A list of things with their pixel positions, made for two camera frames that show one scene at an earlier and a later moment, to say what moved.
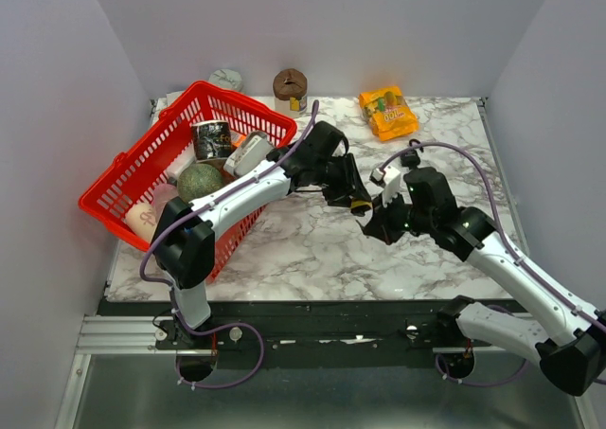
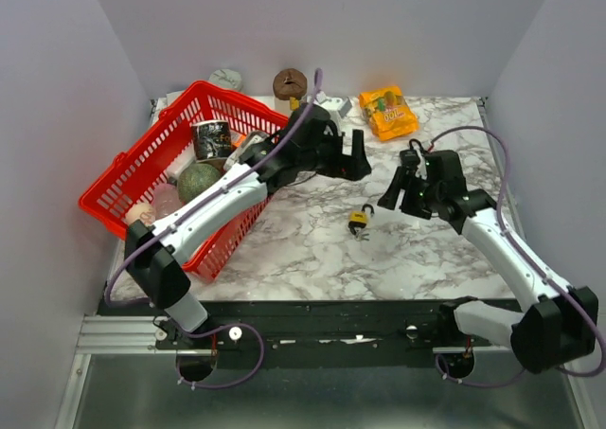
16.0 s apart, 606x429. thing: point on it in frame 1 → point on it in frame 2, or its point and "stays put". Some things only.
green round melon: x=196 y=180 stays put
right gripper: x=380 y=226 → x=404 y=177
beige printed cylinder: x=141 y=219 stays put
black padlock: x=411 y=158 stays put
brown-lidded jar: x=290 y=87 stays put
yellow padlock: x=361 y=203 → x=359 y=219
